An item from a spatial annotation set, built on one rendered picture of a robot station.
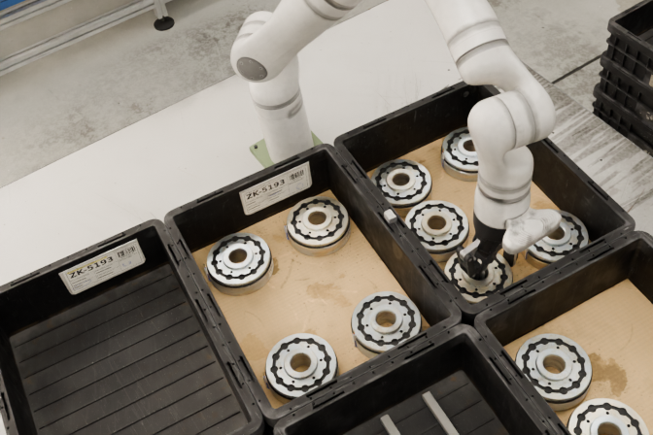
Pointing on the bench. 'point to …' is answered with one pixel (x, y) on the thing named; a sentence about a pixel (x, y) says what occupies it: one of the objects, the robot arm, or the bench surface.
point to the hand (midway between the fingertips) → (494, 266)
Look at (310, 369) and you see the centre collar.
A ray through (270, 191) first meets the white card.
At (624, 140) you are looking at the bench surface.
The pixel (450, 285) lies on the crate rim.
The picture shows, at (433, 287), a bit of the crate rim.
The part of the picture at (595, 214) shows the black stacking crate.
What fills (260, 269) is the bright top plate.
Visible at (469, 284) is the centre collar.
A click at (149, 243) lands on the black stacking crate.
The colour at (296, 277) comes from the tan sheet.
